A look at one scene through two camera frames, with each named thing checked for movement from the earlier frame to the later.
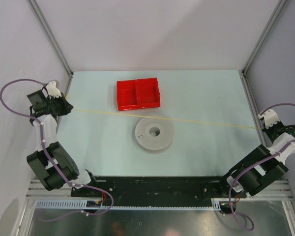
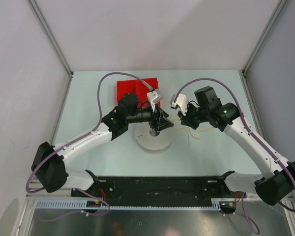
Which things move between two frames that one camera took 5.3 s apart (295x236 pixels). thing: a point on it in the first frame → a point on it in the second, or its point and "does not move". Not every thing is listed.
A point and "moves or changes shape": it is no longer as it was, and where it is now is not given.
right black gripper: (269, 130) → (186, 120)
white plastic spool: (143, 137) does not move
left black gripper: (66, 107) → (162, 122)
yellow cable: (166, 118) moves or changes shape
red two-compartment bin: (137, 94) does not move
